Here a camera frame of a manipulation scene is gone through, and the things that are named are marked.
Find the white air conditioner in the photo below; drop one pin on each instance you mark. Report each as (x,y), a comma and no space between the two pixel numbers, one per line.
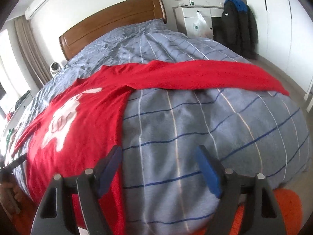
(33,8)

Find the red sweater white print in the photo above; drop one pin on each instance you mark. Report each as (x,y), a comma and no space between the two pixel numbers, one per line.
(158,113)

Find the beige curtain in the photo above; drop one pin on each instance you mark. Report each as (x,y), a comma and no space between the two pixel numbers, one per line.
(34,60)

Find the white plastic bag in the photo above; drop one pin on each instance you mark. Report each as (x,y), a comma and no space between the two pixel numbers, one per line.
(201,28)

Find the white bedside dresser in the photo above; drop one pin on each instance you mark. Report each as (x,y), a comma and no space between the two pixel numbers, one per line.
(185,17)

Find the brown wooden headboard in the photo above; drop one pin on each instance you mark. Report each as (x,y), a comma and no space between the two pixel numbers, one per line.
(121,14)

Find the black jacket on chair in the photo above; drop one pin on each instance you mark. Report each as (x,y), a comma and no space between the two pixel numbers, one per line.
(238,31)

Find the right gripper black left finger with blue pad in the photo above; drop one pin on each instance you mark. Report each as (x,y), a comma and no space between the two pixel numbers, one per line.
(55,214)

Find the white wardrobe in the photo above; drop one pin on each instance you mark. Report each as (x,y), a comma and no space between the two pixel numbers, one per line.
(285,37)

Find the blue garment on chair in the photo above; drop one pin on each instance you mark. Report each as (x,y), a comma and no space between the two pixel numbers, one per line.
(239,4)

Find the white low window cabinet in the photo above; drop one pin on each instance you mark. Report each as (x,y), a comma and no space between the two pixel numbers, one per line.
(18,112)

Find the grey plaid bed duvet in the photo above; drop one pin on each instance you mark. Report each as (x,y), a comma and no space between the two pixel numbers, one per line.
(143,43)

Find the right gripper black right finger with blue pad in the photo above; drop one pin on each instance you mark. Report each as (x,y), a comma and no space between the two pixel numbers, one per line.
(261,214)

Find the person's left hand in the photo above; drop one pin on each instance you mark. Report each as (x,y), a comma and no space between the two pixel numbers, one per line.
(17,192)

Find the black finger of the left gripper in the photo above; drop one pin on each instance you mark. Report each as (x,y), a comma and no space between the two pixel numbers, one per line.
(15,163)

